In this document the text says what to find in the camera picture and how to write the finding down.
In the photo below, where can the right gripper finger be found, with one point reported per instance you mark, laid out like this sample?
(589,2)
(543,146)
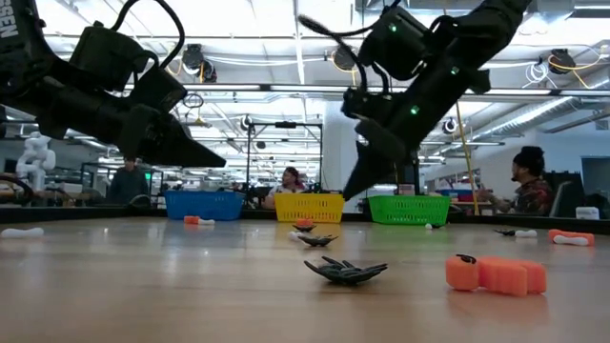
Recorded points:
(376,162)

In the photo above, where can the black stand frame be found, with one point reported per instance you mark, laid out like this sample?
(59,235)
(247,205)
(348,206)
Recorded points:
(285,125)

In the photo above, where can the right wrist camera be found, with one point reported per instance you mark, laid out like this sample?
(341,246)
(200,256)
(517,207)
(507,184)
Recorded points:
(367,104)

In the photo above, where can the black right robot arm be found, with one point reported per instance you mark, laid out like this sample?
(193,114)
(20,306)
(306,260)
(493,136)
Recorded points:
(486,24)

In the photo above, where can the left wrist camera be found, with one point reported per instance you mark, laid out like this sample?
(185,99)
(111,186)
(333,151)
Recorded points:
(159,90)

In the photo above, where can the green plastic basket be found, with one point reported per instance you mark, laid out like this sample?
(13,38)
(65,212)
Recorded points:
(410,210)

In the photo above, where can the white robot figure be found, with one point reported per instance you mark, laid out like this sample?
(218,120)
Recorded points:
(35,157)

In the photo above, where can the person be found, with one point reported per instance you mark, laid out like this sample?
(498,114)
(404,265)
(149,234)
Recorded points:
(288,181)
(128,186)
(529,195)

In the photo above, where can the yellow plastic basket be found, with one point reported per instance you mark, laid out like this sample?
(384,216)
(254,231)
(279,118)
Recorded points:
(309,209)

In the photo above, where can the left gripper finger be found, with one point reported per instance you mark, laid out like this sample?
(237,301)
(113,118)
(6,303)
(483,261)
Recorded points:
(176,150)

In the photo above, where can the orange toy skeleton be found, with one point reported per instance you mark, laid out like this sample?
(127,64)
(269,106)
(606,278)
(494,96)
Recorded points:
(191,220)
(304,222)
(500,278)
(579,234)

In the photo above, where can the white column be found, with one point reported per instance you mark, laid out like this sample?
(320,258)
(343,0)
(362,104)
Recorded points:
(338,152)

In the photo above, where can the black partition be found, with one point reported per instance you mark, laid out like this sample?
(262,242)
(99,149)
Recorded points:
(572,190)

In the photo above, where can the black toy spider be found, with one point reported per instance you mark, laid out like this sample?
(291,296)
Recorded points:
(318,240)
(304,228)
(438,226)
(505,232)
(345,275)

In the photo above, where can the white box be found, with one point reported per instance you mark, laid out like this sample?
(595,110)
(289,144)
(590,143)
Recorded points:
(587,213)

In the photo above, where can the blue plastic basket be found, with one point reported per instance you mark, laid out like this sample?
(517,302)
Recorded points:
(205,207)

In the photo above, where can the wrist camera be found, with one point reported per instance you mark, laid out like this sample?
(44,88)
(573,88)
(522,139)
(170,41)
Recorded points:
(159,90)
(367,104)

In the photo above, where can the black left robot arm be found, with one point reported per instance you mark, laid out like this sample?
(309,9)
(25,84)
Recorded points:
(28,71)

